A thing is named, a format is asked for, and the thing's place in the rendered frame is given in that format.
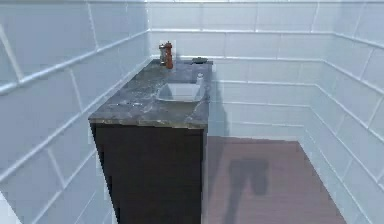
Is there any brown pepper mill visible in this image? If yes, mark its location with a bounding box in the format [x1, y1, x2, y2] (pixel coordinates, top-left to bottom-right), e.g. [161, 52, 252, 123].
[164, 41, 175, 70]

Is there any dark cabinet with marble top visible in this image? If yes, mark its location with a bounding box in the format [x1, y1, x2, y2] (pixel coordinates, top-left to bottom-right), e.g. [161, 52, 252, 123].
[88, 58, 214, 224]

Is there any grey salt shaker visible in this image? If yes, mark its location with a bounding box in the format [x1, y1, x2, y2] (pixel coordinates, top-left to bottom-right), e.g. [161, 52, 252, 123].
[158, 44, 167, 66]

